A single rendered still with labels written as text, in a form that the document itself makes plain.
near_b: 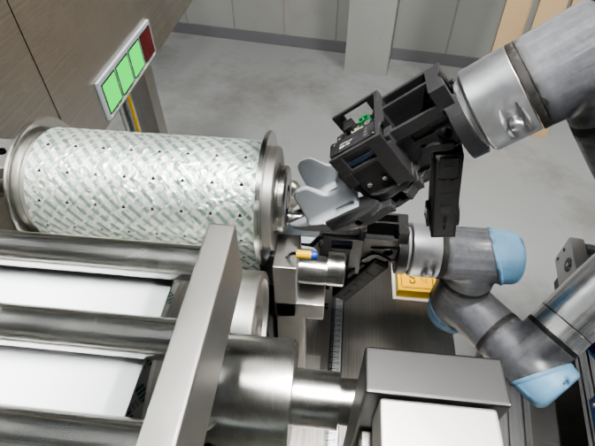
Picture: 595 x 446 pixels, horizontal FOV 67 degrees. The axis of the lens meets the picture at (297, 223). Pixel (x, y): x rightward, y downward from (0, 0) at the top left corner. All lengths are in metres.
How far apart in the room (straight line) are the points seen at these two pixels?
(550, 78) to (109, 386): 0.34
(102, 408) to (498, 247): 0.54
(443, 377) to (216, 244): 0.10
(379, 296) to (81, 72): 0.62
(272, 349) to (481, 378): 0.12
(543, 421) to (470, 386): 1.46
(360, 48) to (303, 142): 0.93
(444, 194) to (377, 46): 2.86
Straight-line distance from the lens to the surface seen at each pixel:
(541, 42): 0.39
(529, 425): 1.59
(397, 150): 0.41
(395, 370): 0.17
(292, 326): 0.61
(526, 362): 0.68
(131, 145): 0.49
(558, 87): 0.39
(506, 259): 0.64
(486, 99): 0.39
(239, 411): 0.25
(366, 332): 0.80
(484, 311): 0.70
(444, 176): 0.44
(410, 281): 0.85
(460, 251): 0.62
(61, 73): 0.75
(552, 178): 2.78
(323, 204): 0.45
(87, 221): 0.51
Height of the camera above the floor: 1.59
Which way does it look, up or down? 47 degrees down
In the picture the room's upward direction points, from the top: straight up
